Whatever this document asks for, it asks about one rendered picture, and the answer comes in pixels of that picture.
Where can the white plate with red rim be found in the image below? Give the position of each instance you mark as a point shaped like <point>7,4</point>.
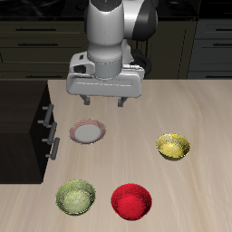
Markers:
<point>87,132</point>

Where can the dark grey kitchen cupboard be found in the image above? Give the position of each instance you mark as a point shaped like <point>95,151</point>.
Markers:
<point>211,48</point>

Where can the dark olive kitchen cupboards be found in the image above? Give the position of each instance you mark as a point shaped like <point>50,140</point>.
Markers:
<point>45,45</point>

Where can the red bowl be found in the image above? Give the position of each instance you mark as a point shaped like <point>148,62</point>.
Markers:
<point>131,201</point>

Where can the dark wooden cabinet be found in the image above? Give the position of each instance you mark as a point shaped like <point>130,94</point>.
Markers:
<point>21,130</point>

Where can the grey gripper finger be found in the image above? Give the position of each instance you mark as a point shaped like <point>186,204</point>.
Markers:
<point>121,101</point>
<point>86,99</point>

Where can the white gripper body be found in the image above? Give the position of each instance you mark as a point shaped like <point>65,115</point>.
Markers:
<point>102,86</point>

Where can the yellow bowl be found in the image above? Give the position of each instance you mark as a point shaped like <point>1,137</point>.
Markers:
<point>173,146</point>

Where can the green bowl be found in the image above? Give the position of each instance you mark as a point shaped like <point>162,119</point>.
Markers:
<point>75,197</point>

